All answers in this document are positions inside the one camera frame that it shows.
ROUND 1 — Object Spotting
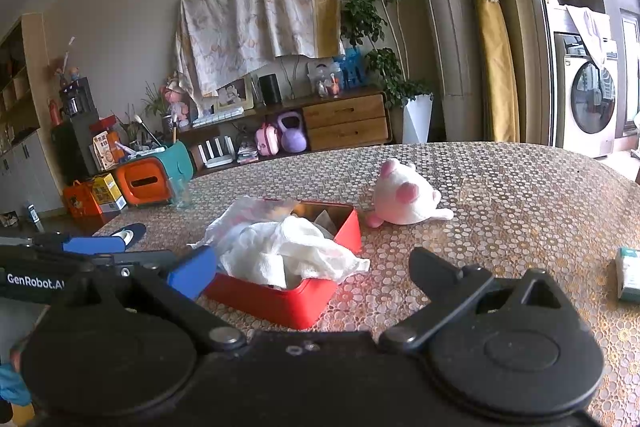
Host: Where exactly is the wooden shelf cabinet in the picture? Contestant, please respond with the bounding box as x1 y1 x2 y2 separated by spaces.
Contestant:
0 14 61 218

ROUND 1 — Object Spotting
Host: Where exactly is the yellow cardboard box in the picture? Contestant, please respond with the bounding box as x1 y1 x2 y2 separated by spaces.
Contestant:
91 173 128 214

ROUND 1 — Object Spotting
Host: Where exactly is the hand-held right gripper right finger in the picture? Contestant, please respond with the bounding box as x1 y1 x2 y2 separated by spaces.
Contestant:
378 247 565 350

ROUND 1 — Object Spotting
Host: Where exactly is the clear glass cup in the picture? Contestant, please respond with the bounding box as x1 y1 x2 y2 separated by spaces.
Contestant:
170 178 193 209

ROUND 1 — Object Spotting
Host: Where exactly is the white makeup brush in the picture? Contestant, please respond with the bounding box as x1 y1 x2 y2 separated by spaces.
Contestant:
132 114 163 148

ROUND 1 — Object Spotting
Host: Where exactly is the white router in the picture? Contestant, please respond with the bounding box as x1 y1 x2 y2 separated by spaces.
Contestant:
197 136 236 168

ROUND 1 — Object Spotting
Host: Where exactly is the clear toy package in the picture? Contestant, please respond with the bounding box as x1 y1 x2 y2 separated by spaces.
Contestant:
306 58 343 98

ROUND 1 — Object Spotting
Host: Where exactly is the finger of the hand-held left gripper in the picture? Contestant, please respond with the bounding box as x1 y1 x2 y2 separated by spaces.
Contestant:
90 251 177 275
30 231 127 254

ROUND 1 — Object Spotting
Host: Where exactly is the red white printed box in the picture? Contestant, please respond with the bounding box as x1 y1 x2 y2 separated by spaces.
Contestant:
90 119 126 172

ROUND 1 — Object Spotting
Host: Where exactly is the white cloth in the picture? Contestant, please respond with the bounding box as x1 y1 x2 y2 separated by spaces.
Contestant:
217 216 372 290

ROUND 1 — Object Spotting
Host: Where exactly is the wooden sideboard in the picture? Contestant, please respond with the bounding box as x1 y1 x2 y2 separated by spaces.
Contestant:
177 89 393 170

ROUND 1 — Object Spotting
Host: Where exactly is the pink toy case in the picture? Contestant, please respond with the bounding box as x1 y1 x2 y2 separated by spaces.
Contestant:
255 123 280 156

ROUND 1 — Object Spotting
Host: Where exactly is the blue box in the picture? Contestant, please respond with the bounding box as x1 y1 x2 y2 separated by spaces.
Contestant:
332 48 366 88

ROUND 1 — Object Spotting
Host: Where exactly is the white green tissue pack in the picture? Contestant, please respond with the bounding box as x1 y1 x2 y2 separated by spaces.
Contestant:
614 247 640 304

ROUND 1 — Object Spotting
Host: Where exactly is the yellow curtain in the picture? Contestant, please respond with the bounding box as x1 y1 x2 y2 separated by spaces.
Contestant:
455 0 521 142

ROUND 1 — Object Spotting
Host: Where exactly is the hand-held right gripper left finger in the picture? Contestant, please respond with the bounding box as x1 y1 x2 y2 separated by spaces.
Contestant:
67 247 247 353

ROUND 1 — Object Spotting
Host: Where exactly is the blue white plastic holder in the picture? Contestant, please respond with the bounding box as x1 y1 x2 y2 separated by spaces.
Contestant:
110 223 147 253

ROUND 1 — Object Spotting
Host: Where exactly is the black water dispenser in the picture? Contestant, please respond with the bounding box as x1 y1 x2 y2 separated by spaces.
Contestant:
50 77 101 188

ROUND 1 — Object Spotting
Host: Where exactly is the pink white plush toy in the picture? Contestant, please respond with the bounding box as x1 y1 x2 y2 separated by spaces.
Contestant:
365 159 455 228

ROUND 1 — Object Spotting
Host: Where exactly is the small plant in black pot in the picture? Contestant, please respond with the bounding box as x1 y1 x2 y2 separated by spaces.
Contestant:
142 82 173 132

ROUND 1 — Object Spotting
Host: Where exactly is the white plant pot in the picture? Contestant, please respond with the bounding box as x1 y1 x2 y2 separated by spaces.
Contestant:
401 93 434 144

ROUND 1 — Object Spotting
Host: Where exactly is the photo frame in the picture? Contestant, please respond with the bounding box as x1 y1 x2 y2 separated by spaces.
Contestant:
215 78 254 112

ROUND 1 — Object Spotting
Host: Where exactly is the blue cloth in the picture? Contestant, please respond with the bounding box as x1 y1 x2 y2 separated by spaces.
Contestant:
0 361 32 408

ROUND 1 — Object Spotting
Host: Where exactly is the white washing machine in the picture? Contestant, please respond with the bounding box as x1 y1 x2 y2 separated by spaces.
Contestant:
547 4 621 158

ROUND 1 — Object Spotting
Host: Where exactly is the white keyboard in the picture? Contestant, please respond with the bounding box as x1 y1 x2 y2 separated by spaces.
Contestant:
192 108 244 128

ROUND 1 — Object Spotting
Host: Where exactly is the orange teal desk organizer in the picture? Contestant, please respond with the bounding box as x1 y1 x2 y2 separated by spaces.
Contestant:
115 142 195 206

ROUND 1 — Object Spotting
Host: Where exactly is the red tin box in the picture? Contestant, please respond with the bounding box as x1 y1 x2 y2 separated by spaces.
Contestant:
204 199 362 330

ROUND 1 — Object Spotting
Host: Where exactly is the beige standing air conditioner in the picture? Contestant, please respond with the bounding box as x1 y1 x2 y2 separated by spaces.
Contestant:
400 0 493 142

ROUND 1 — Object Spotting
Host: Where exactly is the pink doll figure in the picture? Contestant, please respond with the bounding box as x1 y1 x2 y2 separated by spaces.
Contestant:
161 74 192 130

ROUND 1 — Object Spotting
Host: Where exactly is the purple kettlebell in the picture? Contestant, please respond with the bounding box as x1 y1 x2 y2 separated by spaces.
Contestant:
276 111 307 152

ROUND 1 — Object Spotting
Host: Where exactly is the floral draped cloth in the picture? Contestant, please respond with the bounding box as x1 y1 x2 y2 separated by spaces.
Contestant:
174 0 346 108

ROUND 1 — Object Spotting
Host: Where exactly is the black speaker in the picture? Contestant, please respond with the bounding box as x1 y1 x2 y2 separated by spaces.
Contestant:
258 74 281 105

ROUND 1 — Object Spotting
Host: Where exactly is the pale purple cloth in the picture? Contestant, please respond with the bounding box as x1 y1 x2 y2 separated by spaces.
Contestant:
565 5 612 68

